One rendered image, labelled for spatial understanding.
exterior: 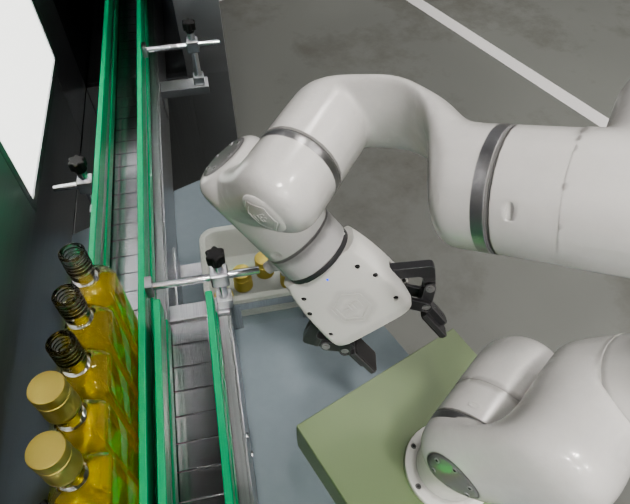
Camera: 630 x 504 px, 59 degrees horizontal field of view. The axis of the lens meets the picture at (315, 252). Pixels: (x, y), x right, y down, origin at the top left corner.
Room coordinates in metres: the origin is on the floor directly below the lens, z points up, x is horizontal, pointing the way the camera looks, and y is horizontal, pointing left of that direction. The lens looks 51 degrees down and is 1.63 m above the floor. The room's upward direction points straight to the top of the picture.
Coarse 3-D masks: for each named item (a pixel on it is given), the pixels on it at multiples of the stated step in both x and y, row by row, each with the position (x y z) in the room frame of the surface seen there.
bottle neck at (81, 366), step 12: (60, 336) 0.29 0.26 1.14; (72, 336) 0.28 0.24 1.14; (48, 348) 0.27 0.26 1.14; (60, 348) 0.28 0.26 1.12; (72, 348) 0.27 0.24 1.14; (60, 360) 0.26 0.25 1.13; (72, 360) 0.27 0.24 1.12; (84, 360) 0.28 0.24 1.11; (72, 372) 0.26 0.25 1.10; (84, 372) 0.27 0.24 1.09
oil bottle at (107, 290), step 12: (108, 276) 0.40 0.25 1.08; (84, 288) 0.38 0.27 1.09; (96, 288) 0.38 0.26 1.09; (108, 288) 0.38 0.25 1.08; (120, 288) 0.41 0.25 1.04; (96, 300) 0.37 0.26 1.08; (108, 300) 0.37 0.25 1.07; (120, 300) 0.39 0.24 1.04; (120, 312) 0.38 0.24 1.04; (132, 312) 0.41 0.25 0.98; (120, 324) 0.37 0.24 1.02; (132, 324) 0.39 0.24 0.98; (132, 336) 0.38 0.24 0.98; (132, 348) 0.37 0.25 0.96
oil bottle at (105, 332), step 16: (96, 304) 0.36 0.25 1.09; (64, 320) 0.33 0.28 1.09; (96, 320) 0.33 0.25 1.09; (112, 320) 0.35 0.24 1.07; (80, 336) 0.31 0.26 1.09; (96, 336) 0.32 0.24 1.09; (112, 336) 0.33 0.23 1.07; (112, 352) 0.31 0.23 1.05; (128, 352) 0.35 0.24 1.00; (128, 368) 0.32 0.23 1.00
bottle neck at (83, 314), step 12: (60, 288) 0.34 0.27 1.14; (72, 288) 0.34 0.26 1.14; (60, 300) 0.34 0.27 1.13; (72, 300) 0.33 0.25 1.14; (84, 300) 0.34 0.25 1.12; (60, 312) 0.32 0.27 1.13; (72, 312) 0.32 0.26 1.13; (84, 312) 0.33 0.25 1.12; (72, 324) 0.32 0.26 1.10; (84, 324) 0.32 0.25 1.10
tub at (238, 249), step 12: (216, 228) 0.69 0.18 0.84; (228, 228) 0.69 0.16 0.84; (204, 240) 0.66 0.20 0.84; (216, 240) 0.68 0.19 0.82; (228, 240) 0.68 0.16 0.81; (240, 240) 0.69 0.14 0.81; (204, 252) 0.63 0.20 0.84; (228, 252) 0.68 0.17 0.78; (240, 252) 0.68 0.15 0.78; (252, 252) 0.69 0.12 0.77; (204, 264) 0.60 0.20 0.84; (228, 264) 0.66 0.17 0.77; (252, 264) 0.66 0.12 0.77; (252, 276) 0.63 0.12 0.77; (276, 276) 0.63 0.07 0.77; (204, 288) 0.55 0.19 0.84; (216, 288) 0.60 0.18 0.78; (252, 288) 0.60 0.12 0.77; (264, 288) 0.60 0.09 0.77; (276, 288) 0.60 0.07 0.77; (240, 300) 0.53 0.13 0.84; (252, 300) 0.53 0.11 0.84
